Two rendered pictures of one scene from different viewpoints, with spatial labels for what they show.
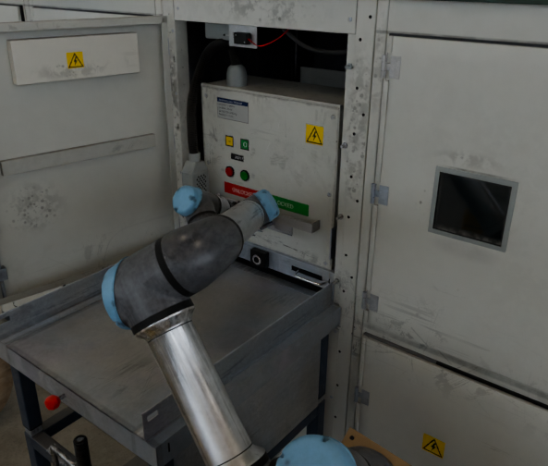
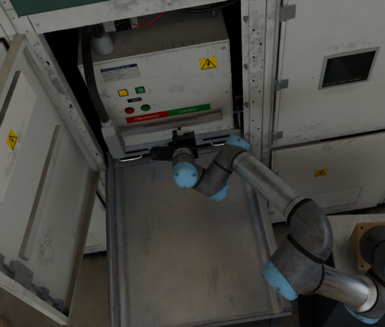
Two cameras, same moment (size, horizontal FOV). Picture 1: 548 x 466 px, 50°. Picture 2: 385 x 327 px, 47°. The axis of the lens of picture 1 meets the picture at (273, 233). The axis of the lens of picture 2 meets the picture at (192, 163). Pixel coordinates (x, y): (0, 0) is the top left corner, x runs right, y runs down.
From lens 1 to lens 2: 116 cm
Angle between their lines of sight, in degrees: 42
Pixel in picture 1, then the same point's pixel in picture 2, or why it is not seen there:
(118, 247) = (80, 211)
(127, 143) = (55, 150)
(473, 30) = not seen: outside the picture
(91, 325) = (150, 278)
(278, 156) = (176, 86)
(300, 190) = (200, 98)
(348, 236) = (254, 110)
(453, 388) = (333, 147)
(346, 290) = (254, 135)
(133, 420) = (261, 307)
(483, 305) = (353, 108)
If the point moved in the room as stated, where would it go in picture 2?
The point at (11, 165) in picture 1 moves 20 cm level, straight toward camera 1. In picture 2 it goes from (28, 248) to (89, 269)
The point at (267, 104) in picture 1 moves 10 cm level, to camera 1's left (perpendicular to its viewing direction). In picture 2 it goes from (157, 58) to (134, 76)
